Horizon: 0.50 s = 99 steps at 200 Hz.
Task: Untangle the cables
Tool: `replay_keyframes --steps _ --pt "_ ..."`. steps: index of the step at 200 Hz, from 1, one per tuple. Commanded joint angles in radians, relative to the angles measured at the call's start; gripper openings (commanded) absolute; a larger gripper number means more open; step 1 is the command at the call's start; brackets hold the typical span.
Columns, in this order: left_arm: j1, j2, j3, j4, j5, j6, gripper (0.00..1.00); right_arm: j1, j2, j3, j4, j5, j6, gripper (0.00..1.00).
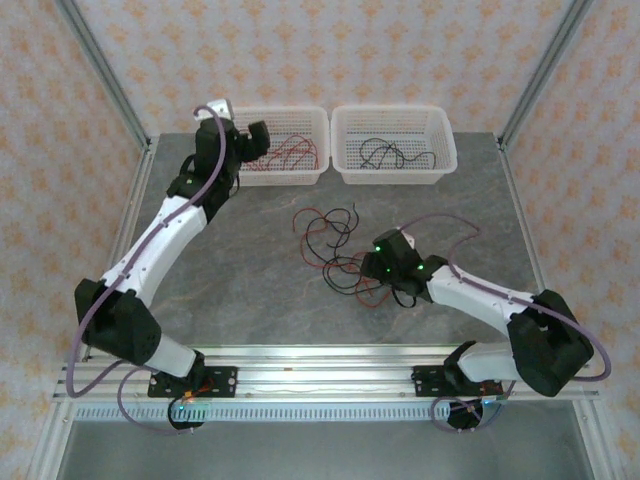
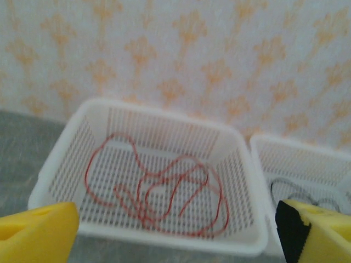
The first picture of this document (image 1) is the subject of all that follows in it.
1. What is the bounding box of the black cable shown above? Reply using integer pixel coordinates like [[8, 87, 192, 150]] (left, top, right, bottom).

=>
[[305, 201, 362, 261], [322, 254, 424, 311], [359, 138, 437, 171]]

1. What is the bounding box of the aluminium table side rail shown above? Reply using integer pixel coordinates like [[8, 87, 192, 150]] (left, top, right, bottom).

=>
[[79, 134, 161, 361], [497, 137, 571, 361]]

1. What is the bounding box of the white perforated plastic basket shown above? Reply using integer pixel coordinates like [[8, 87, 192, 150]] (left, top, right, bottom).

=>
[[203, 104, 331, 187], [330, 103, 459, 186]]

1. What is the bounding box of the aluminium frame post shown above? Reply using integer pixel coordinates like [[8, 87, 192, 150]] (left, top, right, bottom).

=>
[[498, 0, 596, 151], [52, 0, 154, 151]]

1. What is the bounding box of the grey slotted cable duct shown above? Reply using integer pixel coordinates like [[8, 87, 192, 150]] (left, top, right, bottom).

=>
[[72, 403, 451, 422]]

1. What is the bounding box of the wide aluminium base rail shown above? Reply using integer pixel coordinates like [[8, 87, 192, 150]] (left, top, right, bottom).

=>
[[52, 343, 600, 404]]

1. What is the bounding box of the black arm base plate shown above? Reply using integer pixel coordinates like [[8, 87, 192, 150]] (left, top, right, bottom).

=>
[[411, 364, 505, 400], [147, 366, 239, 400]]

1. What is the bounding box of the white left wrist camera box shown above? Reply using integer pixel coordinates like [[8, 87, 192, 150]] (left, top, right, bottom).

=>
[[205, 98, 235, 121]]

